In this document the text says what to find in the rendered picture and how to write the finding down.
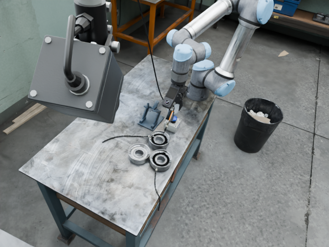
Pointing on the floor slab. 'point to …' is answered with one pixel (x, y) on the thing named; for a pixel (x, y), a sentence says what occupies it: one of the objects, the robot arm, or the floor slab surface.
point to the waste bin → (259, 140)
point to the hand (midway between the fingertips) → (171, 113)
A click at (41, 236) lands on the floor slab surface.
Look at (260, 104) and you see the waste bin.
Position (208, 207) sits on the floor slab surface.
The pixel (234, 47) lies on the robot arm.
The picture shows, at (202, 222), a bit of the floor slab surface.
